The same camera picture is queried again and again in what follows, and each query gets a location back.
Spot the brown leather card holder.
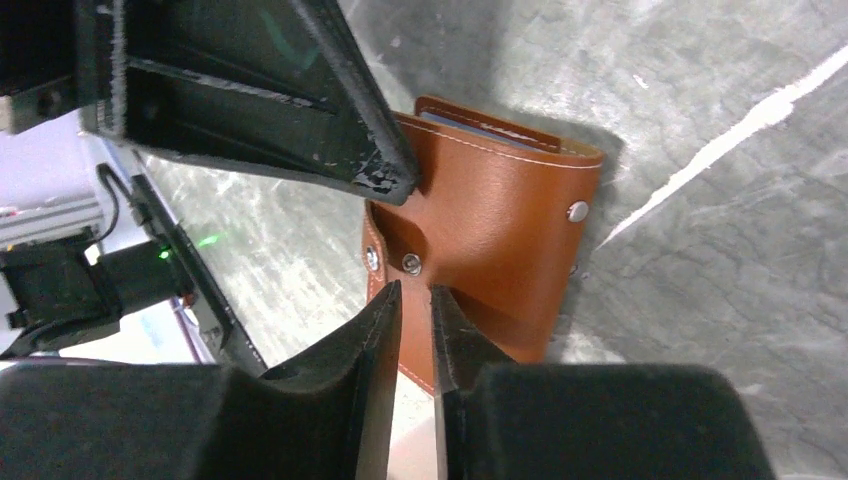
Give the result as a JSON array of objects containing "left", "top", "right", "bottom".
[{"left": 362, "top": 96, "right": 604, "bottom": 392}]

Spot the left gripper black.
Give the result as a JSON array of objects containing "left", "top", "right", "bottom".
[{"left": 1, "top": 0, "right": 78, "bottom": 135}]

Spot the aluminium frame rail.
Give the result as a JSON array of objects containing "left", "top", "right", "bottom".
[{"left": 1, "top": 196, "right": 106, "bottom": 250}]

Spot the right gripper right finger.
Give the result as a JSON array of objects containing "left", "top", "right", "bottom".
[{"left": 431, "top": 285, "right": 512, "bottom": 479}]

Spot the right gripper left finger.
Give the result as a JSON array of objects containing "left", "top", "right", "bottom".
[{"left": 198, "top": 281, "right": 402, "bottom": 479}]

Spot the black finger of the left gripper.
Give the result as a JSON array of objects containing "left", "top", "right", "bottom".
[{"left": 74, "top": 0, "right": 420, "bottom": 205}]

